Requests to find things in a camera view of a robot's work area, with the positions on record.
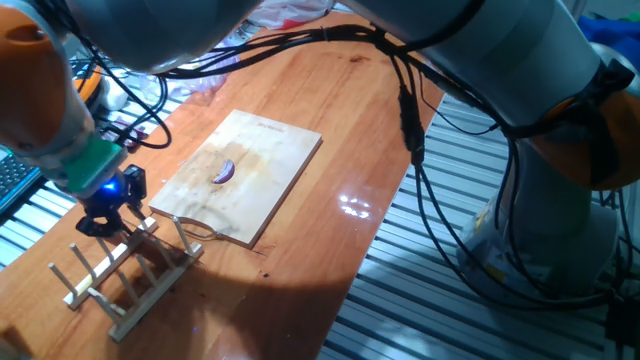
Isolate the wooden peg dish rack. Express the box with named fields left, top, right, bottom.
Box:
left=47, top=213, right=206, bottom=344

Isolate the green gripper mount plate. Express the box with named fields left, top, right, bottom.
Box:
left=64, top=134, right=129, bottom=197

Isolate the steel cleaver knife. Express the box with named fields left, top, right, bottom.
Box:
left=117, top=212, right=202, bottom=257

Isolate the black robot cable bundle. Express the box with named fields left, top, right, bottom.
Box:
left=29, top=0, right=636, bottom=312

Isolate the blue plastic bag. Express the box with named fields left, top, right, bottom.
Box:
left=576, top=11, right=640, bottom=59

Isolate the wooden cutting board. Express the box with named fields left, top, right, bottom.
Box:
left=148, top=108, right=324, bottom=250

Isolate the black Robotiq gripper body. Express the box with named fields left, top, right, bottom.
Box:
left=79, top=171, right=133, bottom=222

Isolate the red onion wedge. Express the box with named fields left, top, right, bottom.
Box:
left=211, top=158, right=237, bottom=186

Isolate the black computer keyboard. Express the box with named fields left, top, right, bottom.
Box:
left=0, top=149, right=44, bottom=216

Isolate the white garlic bulb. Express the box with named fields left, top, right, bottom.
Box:
left=96, top=74, right=131, bottom=113

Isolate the white shopping bag red print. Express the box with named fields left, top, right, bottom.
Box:
left=246, top=0, right=336, bottom=31

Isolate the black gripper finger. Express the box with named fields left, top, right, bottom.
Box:
left=75, top=216, right=109, bottom=239
left=106, top=206, right=131, bottom=236

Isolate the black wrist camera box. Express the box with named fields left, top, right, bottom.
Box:
left=123, top=164, right=148, bottom=203

